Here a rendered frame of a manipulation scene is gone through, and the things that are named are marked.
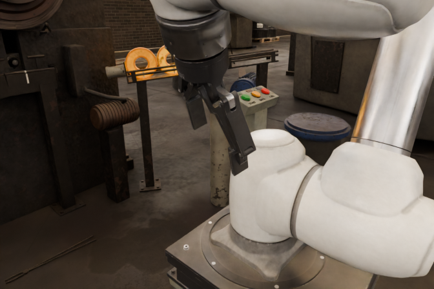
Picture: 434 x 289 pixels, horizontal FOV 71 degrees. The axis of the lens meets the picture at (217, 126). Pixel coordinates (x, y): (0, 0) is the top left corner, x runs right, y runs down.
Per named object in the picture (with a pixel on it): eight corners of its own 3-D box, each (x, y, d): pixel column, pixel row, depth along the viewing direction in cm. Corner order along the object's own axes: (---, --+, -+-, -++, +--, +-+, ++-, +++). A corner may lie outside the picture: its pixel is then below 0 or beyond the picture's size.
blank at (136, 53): (122, 49, 152) (122, 49, 149) (154, 45, 155) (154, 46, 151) (128, 80, 157) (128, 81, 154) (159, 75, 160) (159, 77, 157)
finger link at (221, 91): (213, 75, 45) (225, 68, 40) (228, 106, 46) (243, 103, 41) (199, 82, 45) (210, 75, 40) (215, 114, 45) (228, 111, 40)
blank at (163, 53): (154, 45, 155) (154, 46, 151) (184, 41, 157) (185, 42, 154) (159, 75, 160) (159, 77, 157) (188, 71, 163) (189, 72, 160)
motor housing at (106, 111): (101, 198, 166) (86, 102, 148) (135, 182, 182) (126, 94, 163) (113, 207, 158) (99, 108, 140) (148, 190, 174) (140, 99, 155)
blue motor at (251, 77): (227, 109, 319) (228, 77, 307) (243, 97, 369) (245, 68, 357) (256, 113, 309) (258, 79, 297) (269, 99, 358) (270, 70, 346)
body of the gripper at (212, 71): (160, 42, 42) (175, 93, 49) (190, 70, 37) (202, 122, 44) (206, 22, 45) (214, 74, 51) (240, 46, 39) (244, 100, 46)
